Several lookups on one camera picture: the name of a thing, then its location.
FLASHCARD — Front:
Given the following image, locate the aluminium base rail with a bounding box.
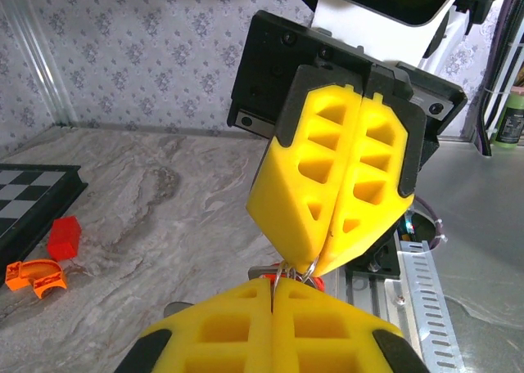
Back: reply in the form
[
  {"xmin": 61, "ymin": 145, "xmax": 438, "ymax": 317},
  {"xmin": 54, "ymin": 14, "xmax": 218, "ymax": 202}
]
[{"xmin": 163, "ymin": 265, "xmax": 425, "ymax": 373}]

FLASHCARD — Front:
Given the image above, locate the grey slotted cable duct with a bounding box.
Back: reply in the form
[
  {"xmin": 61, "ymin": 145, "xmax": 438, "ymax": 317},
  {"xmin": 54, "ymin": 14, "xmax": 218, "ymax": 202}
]
[{"xmin": 399, "ymin": 240, "xmax": 466, "ymax": 373}]

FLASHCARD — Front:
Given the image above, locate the orange curved plastic piece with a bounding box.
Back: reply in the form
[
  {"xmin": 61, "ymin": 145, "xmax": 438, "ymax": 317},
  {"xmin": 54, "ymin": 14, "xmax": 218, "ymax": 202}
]
[{"xmin": 4, "ymin": 258, "xmax": 68, "ymax": 300}]

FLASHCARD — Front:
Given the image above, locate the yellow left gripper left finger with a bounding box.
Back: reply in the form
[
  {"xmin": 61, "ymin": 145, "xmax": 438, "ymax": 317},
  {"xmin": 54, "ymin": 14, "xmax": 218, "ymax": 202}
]
[{"xmin": 117, "ymin": 276, "xmax": 273, "ymax": 373}]

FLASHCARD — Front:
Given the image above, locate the silver split keyring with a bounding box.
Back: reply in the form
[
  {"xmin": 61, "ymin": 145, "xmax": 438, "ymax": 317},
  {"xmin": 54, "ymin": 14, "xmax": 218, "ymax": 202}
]
[{"xmin": 274, "ymin": 258, "xmax": 321, "ymax": 288}]

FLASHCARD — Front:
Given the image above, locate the small red plastic piece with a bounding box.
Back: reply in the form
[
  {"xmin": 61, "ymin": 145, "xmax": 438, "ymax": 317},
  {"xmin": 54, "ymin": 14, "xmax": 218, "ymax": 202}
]
[{"xmin": 261, "ymin": 271, "xmax": 327, "ymax": 293}]

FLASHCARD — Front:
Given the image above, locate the green can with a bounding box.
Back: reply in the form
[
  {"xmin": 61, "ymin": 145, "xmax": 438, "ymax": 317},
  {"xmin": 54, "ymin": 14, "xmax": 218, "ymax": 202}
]
[{"xmin": 493, "ymin": 92, "xmax": 524, "ymax": 149}]

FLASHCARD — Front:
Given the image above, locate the red plastic block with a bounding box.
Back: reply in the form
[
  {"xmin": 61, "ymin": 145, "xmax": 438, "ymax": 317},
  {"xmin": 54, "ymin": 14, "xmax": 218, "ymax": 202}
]
[{"xmin": 47, "ymin": 215, "xmax": 83, "ymax": 263}]

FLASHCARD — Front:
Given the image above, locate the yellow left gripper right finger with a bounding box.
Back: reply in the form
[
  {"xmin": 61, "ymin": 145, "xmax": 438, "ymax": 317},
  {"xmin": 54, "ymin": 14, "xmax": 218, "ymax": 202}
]
[{"xmin": 272, "ymin": 276, "xmax": 429, "ymax": 373}]

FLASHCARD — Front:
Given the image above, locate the black folding chessboard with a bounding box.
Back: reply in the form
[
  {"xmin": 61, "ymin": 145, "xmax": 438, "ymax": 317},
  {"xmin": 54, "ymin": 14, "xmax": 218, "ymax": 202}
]
[{"xmin": 0, "ymin": 163, "xmax": 89, "ymax": 263}]

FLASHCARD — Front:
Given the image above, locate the circuit board with LED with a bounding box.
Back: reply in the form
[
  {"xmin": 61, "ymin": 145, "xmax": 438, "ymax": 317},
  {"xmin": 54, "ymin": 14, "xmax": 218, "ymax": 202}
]
[{"xmin": 403, "ymin": 215, "xmax": 418, "ymax": 243}]

